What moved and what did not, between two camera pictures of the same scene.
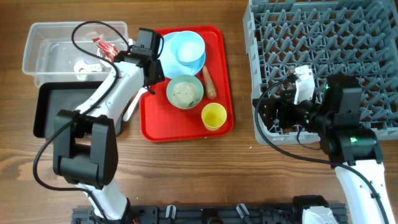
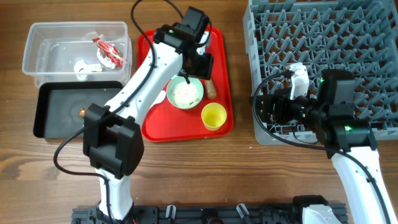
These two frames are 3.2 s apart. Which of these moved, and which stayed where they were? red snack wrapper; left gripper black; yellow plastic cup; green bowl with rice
Moved: left gripper black
Stayed: green bowl with rice; yellow plastic cup; red snack wrapper
